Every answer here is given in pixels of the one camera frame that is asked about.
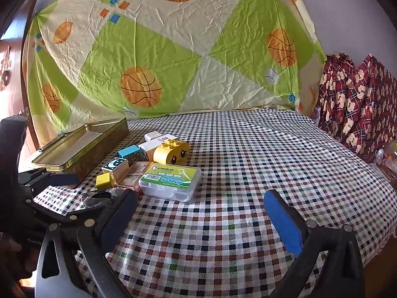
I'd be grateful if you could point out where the gold metal tin box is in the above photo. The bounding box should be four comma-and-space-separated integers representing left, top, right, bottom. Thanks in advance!
31, 117, 130, 190

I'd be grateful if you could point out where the small yellow cube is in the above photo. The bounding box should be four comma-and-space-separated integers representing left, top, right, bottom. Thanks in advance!
96, 172, 117, 190

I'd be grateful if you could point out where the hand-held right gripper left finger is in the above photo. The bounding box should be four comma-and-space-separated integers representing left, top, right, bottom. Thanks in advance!
35, 189, 138, 298

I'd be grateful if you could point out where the red plaid bear print cloth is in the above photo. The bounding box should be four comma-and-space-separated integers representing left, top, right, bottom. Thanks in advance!
312, 53, 397, 164

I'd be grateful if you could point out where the white toy brick moon print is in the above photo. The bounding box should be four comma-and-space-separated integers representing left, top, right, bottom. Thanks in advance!
102, 157, 130, 178

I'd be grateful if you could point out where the clear plastic bag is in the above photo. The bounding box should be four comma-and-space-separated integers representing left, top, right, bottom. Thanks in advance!
370, 141, 397, 190

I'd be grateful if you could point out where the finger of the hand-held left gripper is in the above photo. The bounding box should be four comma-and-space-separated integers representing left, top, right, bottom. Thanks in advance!
29, 189, 107, 224
17, 167, 79, 188

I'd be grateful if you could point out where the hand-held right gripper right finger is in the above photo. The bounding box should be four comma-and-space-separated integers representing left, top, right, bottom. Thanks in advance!
264, 189, 366, 298

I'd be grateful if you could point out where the green cream ball print sheet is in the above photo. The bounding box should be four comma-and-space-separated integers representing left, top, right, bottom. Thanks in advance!
23, 0, 328, 150

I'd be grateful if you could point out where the door decoration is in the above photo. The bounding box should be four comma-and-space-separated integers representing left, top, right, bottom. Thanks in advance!
0, 46, 12, 92

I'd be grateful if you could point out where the wooden door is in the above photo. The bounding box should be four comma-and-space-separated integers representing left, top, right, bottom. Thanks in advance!
0, 0, 41, 149

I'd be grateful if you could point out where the white charger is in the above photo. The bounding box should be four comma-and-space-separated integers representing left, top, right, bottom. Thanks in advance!
138, 141, 162, 162

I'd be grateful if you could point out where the dental floss box green label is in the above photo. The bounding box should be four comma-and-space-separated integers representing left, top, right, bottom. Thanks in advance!
138, 163, 201, 204

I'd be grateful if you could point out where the checked bed sheet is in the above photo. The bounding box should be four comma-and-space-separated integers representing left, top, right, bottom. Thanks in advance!
33, 109, 397, 298

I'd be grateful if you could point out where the white box red label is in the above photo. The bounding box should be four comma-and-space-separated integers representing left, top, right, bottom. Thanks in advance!
144, 132, 179, 145

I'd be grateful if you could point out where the yellow toy brick with face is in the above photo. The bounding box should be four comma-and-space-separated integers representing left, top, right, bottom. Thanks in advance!
153, 139, 191, 166

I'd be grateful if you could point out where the blue toy block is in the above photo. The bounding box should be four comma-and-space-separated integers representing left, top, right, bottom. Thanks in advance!
118, 145, 147, 162

